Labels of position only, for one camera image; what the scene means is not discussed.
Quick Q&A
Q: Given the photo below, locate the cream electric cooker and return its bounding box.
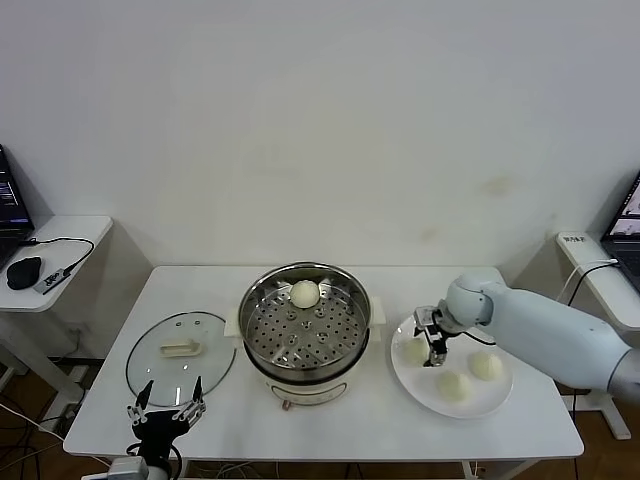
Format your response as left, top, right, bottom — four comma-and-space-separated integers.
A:
243, 344, 371, 412

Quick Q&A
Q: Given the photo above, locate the white round plate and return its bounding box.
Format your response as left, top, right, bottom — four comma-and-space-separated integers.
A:
390, 309, 515, 419

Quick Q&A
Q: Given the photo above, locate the black laptop with white cable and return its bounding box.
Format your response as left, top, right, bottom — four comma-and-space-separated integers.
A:
599, 169, 640, 294

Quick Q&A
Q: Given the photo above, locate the white side table with mouse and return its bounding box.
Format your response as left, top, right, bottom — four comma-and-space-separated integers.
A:
0, 214, 114, 406

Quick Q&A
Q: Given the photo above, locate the black laptop beside mouse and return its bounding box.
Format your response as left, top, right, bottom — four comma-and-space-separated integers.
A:
0, 144, 35, 271

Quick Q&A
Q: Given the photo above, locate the stainless steel steamer basket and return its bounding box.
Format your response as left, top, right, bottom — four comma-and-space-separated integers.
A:
223, 262, 387, 374

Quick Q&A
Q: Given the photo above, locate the round glass lid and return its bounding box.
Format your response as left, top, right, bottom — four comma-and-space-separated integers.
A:
124, 311, 237, 408

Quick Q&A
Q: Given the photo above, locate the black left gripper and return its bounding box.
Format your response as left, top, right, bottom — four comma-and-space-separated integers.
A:
126, 375, 208, 461

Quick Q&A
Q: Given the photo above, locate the white side table with label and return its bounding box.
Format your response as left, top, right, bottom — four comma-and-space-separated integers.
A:
555, 230, 640, 441

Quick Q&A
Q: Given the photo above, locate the black hub cable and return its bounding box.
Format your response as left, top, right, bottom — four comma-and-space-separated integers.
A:
18, 236, 96, 276

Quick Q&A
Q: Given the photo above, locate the white steamed baozi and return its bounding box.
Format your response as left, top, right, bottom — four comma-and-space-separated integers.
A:
467, 349, 504, 382
436, 370, 473, 403
289, 279, 320, 309
402, 338, 431, 367

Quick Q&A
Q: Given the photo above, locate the grey usb hub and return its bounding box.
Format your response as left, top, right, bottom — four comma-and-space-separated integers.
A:
32, 267, 71, 295

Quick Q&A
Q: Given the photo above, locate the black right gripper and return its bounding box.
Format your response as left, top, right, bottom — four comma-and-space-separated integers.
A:
412, 305, 454, 370

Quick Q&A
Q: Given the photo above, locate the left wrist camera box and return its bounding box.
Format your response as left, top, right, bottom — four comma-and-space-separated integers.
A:
107, 457, 151, 480

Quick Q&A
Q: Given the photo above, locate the black computer mouse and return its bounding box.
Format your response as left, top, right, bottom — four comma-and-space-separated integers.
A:
5, 255, 44, 291

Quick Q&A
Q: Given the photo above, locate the white laptop cable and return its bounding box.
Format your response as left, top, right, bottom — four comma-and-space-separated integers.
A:
564, 258, 620, 306

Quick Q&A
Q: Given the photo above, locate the black cable with adapter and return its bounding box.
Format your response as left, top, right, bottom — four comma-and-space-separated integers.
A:
567, 263, 624, 416

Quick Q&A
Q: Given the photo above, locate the grey floor power strip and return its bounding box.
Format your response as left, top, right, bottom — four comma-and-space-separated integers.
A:
38, 407, 79, 436

